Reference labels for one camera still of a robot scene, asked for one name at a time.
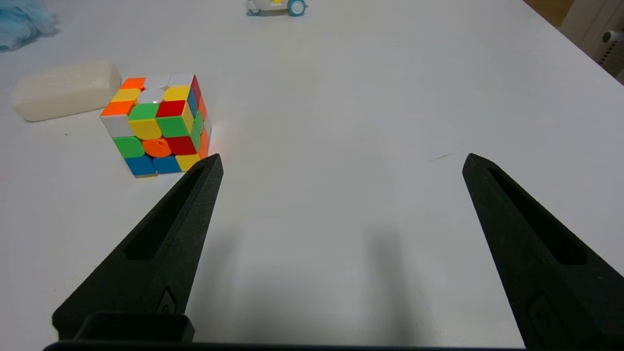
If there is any light blue mesh bath pouf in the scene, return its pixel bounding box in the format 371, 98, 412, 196
0, 0, 57, 51

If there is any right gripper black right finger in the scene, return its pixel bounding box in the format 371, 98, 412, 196
462, 153, 624, 351

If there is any multicoloured puzzle cube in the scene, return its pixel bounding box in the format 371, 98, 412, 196
100, 73, 213, 177

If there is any white soap bar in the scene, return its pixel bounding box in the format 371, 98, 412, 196
11, 60, 122, 122

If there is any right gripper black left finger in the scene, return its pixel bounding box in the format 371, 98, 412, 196
52, 154, 224, 340

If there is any yellow duck scooter toy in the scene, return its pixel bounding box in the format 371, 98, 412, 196
245, 0, 308, 17

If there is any white side desk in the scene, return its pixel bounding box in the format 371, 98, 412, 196
558, 0, 624, 86

